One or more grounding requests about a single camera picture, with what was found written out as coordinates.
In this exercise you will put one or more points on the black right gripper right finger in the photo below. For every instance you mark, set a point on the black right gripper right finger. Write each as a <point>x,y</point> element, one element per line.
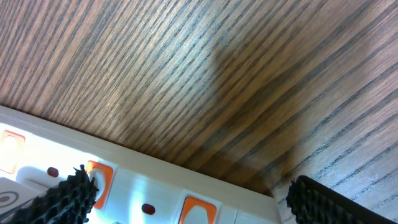
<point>312,203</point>

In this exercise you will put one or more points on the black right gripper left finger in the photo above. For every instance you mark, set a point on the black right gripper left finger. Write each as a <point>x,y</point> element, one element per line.
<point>69,202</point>

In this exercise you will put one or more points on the white power strip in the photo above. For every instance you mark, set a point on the white power strip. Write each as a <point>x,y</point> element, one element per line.
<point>36,155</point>

